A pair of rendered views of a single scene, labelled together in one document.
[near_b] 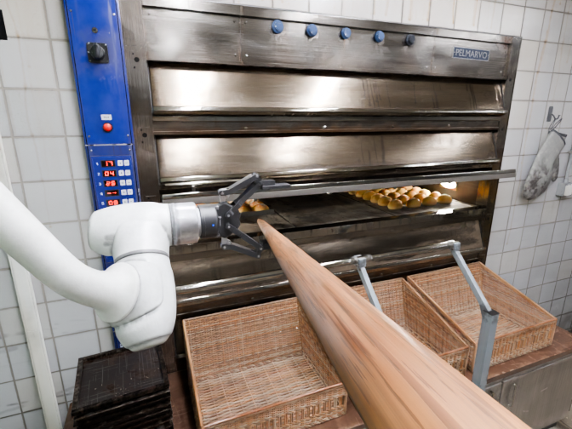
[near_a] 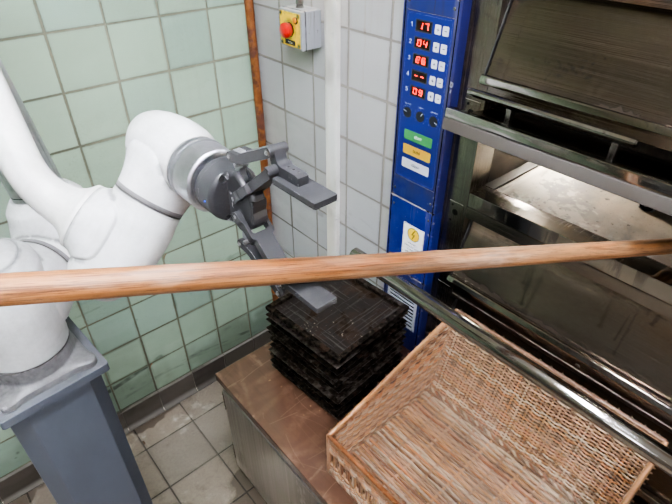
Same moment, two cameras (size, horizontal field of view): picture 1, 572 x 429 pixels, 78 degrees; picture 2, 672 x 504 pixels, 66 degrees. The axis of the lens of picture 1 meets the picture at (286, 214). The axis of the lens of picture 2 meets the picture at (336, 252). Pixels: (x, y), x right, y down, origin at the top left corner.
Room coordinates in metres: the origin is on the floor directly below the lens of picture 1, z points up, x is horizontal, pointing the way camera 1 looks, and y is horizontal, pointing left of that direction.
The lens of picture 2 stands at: (0.68, -0.42, 1.80)
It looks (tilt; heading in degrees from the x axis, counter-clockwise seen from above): 36 degrees down; 70
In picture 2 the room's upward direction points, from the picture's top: straight up
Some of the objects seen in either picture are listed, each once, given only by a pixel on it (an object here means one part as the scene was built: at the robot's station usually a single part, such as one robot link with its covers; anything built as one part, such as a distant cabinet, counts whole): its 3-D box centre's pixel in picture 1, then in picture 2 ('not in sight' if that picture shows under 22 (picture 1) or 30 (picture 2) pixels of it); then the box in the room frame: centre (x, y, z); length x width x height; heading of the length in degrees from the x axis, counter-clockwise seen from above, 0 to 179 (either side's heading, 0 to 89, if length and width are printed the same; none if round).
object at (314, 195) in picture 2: (274, 185); (304, 189); (0.80, 0.03, 1.54); 0.07 x 0.03 x 0.01; 112
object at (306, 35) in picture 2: not in sight; (300, 27); (1.10, 1.04, 1.46); 0.10 x 0.07 x 0.10; 111
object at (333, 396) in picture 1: (260, 364); (481, 456); (1.22, 0.11, 0.72); 0.56 x 0.49 x 0.28; 112
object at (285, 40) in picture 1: (359, 47); not in sight; (1.70, -0.33, 1.99); 1.80 x 0.08 x 0.21; 111
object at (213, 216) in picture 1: (219, 220); (239, 197); (0.75, 0.15, 1.47); 0.09 x 0.07 x 0.08; 112
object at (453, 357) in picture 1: (384, 333); not in sight; (1.44, -0.46, 0.72); 0.56 x 0.49 x 0.28; 110
